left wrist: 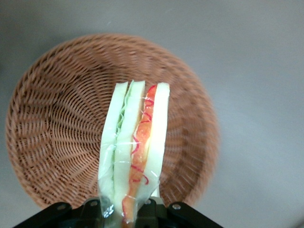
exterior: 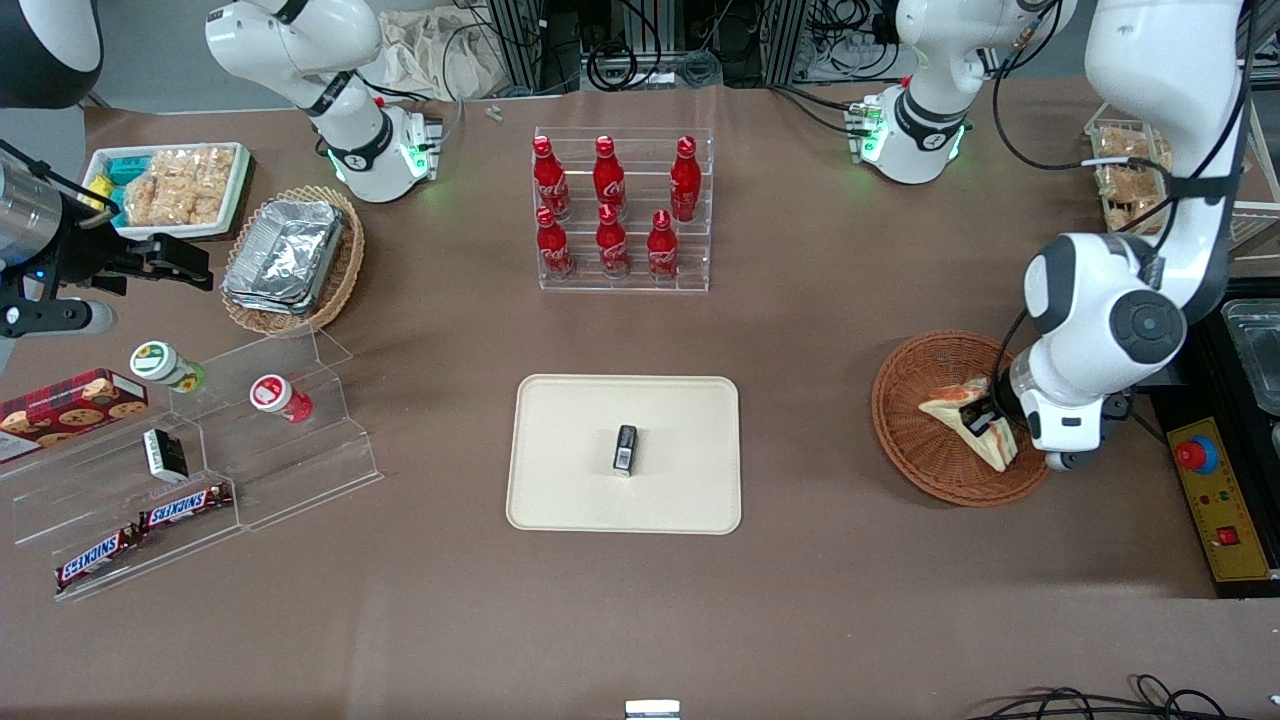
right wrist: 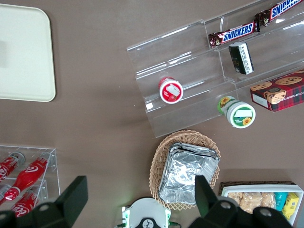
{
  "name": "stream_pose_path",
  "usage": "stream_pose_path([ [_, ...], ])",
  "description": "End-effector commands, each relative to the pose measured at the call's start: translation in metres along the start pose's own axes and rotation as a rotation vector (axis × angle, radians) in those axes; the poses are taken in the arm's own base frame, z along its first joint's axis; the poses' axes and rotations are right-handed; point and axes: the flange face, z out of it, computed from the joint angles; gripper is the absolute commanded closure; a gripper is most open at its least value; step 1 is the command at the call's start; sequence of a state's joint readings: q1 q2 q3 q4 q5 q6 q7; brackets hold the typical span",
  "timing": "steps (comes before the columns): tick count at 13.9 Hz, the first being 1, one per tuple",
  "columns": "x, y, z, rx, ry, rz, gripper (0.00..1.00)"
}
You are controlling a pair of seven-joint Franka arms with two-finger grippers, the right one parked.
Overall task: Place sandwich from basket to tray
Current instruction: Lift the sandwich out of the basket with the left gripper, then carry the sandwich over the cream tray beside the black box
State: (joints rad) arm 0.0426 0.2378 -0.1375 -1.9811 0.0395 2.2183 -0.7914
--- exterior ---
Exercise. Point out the yellow snack packet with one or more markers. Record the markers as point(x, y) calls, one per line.
point(97, 195)

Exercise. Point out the clear acrylic bottle rack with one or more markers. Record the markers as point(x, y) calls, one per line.
point(625, 285)

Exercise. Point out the small black white carton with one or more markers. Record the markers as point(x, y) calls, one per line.
point(165, 455)

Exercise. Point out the clear acrylic stepped display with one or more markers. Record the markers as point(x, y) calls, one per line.
point(290, 470)

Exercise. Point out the stack of foil trays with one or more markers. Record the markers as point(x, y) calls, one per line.
point(285, 255)

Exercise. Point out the small black box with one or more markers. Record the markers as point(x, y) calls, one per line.
point(625, 450)

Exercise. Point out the rice cracker bag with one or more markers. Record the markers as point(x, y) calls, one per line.
point(195, 165)
point(170, 205)

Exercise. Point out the yellow emergency stop box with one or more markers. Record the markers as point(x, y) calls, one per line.
point(1225, 500)

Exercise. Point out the teal snack packet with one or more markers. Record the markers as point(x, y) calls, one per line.
point(125, 168)

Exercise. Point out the red cola bottle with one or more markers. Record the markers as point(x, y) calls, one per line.
point(550, 180)
point(609, 178)
point(612, 248)
point(553, 250)
point(663, 252)
point(685, 180)

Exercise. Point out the red lidded drink cup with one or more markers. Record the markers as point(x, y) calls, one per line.
point(278, 397)

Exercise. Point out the brown wicker basket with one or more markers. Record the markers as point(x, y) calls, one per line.
point(900, 440)

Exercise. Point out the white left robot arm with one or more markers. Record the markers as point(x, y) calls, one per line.
point(1100, 300)

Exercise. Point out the green lidded drink cup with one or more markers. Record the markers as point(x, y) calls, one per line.
point(165, 365)

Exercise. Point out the light tan wicker basket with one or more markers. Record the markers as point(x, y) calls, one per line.
point(345, 270)

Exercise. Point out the clear plastic container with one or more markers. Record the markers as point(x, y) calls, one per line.
point(1258, 350)

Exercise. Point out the white rectangular snack tray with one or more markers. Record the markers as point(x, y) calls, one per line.
point(235, 200)

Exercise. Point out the snickers chocolate bar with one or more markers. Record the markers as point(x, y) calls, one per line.
point(97, 557)
point(185, 507)

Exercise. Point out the red cookie box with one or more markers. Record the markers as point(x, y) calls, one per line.
point(70, 410)

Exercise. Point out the small white silver device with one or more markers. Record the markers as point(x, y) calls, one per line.
point(652, 710)

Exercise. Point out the clear bag of crackers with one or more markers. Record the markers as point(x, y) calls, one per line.
point(1125, 145)
point(1130, 200)

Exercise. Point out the triangular sandwich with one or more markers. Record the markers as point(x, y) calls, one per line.
point(945, 408)

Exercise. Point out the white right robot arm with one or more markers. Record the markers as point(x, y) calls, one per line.
point(345, 120)

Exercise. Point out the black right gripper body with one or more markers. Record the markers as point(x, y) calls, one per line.
point(88, 256)

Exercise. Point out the cream plastic tray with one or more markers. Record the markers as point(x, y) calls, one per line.
point(570, 460)

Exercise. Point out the beige cloth bag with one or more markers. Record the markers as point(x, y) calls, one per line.
point(440, 55)

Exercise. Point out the aluminium frame rack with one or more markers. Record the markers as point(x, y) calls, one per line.
point(525, 45)

